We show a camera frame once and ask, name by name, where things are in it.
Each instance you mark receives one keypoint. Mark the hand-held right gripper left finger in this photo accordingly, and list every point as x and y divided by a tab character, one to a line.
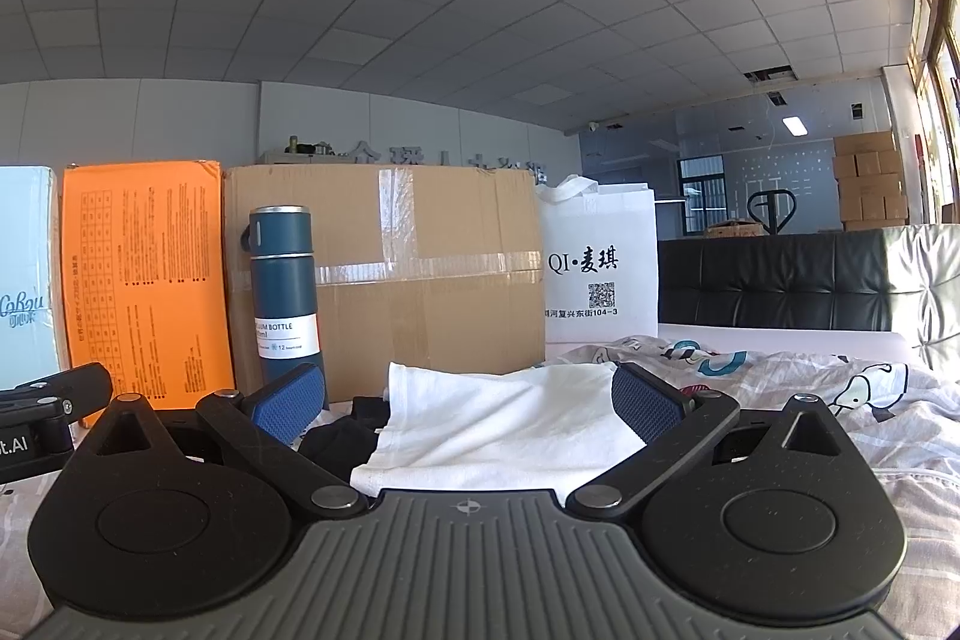
289	404

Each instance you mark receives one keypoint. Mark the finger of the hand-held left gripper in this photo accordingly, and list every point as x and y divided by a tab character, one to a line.
75	385

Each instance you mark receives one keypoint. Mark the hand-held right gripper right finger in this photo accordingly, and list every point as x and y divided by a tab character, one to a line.
645	404

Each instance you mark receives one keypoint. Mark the white t-shirt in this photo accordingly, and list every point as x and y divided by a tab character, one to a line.
495	430

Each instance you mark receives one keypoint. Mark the black garment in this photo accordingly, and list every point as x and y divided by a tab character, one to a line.
337	445

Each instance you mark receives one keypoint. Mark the dark blue vacuum bottle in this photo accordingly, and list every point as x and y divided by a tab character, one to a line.
289	280

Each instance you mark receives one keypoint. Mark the orange printed box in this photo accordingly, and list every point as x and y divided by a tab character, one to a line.
150	272

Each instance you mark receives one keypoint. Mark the light blue printed box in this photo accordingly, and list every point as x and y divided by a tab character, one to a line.
26	250

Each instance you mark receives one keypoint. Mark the white tote bag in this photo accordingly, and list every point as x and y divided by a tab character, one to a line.
600	235

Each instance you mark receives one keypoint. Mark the cartoon printed bed sheet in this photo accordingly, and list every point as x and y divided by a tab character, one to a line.
825	385

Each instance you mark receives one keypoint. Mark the large taped cardboard box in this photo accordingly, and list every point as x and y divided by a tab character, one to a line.
450	310

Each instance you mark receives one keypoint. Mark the black padded headboard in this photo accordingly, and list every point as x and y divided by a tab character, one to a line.
787	280

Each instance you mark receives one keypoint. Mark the pallet jack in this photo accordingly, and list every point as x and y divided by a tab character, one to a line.
752	212

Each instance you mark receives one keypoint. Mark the dark framed window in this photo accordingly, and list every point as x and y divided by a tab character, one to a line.
701	190

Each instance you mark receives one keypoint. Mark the ceiling light panel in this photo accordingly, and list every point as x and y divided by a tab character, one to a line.
793	126

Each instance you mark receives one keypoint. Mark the stack of cardboard boxes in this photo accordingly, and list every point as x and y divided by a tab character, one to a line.
870	183

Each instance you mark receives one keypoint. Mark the large side window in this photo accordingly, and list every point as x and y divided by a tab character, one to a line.
941	48

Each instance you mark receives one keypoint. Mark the grey wall lettering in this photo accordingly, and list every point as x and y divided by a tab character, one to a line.
367	153

